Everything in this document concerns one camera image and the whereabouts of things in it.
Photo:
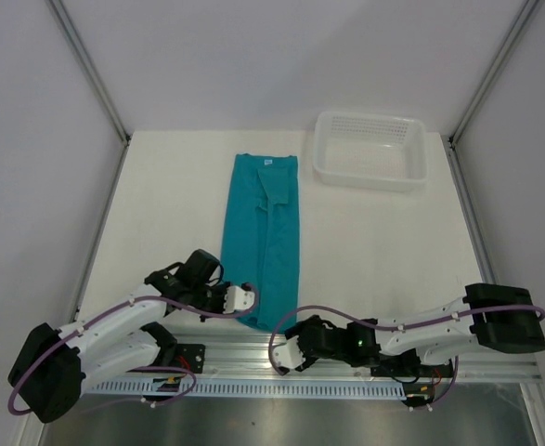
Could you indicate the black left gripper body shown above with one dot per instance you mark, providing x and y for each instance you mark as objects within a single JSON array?
[{"x": 210, "y": 298}]

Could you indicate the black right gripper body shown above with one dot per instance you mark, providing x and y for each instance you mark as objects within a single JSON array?
[{"x": 316, "y": 321}]

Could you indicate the teal t shirt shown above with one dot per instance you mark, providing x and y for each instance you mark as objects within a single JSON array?
[{"x": 261, "y": 235}]

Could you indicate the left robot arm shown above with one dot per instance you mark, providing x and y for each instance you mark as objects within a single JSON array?
[{"x": 56, "y": 366}]

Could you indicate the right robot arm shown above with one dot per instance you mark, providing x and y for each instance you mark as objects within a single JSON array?
[{"x": 488, "y": 316}]

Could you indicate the white perforated plastic basket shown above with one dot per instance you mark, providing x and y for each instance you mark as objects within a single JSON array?
[{"x": 370, "y": 151}]

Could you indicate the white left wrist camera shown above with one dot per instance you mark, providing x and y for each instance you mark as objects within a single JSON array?
[{"x": 240, "y": 300}]

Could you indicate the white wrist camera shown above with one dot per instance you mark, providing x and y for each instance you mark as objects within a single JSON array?
[
  {"x": 240, "y": 300},
  {"x": 287, "y": 356}
]

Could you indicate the white slotted cable duct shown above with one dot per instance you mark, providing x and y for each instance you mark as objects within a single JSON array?
[{"x": 252, "y": 388}]

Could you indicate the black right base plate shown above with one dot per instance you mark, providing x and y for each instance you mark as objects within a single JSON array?
[{"x": 411, "y": 371}]

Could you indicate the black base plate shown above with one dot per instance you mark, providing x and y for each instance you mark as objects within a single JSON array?
[
  {"x": 411, "y": 371},
  {"x": 187, "y": 356}
]

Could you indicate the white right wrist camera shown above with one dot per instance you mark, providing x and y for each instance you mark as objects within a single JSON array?
[{"x": 287, "y": 356}]

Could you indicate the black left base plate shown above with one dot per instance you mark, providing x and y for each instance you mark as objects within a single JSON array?
[{"x": 187, "y": 356}]

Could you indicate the aluminium rail beam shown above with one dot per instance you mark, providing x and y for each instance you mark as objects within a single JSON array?
[{"x": 237, "y": 351}]

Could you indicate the left aluminium frame post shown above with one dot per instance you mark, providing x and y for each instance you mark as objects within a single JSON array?
[{"x": 88, "y": 67}]

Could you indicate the aluminium frame post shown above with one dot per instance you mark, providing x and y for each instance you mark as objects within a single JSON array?
[
  {"x": 88, "y": 67},
  {"x": 504, "y": 52}
]

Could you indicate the right aluminium frame post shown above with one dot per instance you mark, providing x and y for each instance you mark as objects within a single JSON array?
[{"x": 504, "y": 52}]

